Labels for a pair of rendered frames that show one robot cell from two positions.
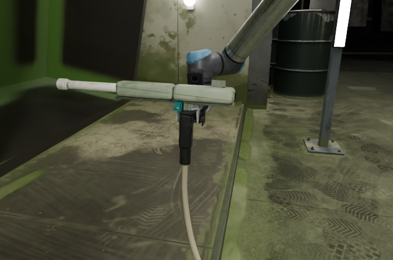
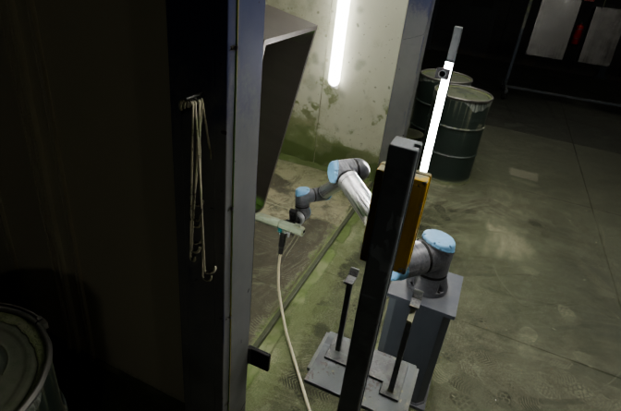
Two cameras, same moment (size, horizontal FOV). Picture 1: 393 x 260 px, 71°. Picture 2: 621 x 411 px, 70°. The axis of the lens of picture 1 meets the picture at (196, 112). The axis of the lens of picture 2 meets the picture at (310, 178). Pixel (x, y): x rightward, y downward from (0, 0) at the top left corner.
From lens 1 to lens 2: 1.95 m
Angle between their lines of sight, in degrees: 13
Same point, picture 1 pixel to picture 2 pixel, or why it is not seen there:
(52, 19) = not seen: hidden behind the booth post
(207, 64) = (305, 199)
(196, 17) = (338, 96)
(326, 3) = (559, 25)
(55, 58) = not seen: hidden behind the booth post
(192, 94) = (286, 227)
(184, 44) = (324, 116)
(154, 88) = (270, 221)
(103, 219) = not seen: hidden behind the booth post
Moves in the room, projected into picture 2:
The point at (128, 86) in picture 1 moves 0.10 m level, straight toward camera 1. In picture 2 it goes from (260, 217) to (259, 226)
